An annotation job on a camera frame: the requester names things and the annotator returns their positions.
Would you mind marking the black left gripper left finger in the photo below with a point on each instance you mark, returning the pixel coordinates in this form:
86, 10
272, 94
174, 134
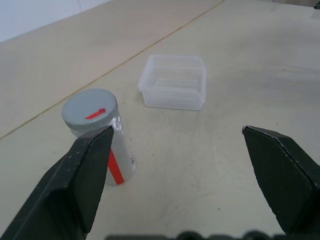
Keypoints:
67, 185

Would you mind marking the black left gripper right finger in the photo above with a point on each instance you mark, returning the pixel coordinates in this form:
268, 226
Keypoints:
280, 175

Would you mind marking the grey-capped bottle with red stripe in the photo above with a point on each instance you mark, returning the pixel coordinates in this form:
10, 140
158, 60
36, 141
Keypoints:
120, 160

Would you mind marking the grey ribbed bottle cap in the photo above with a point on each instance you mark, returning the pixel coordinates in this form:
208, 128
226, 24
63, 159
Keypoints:
88, 108

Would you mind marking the clear plastic container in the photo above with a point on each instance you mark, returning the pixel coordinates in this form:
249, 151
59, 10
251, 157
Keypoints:
172, 82

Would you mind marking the dark object at table edge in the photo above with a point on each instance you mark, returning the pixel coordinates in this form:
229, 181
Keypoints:
316, 4

